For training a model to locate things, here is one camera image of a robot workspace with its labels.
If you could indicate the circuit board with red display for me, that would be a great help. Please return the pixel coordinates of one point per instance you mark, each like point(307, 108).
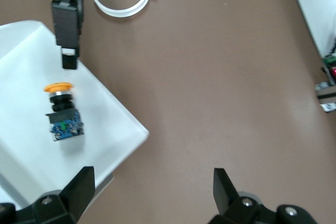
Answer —
point(331, 68)

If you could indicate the orange push button switch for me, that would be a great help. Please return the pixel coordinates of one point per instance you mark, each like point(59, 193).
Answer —
point(63, 119)

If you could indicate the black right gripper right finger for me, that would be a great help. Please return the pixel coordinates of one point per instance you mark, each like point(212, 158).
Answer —
point(231, 203)

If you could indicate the white curved plastic clip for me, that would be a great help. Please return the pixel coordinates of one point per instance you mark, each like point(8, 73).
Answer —
point(118, 11)

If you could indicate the white plastic tray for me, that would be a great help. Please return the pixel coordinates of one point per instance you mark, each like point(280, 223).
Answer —
point(31, 103)

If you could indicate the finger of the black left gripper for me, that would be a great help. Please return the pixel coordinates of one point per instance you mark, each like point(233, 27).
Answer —
point(81, 24)
point(67, 30)

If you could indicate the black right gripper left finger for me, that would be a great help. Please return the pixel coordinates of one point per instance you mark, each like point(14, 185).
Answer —
point(71, 200)

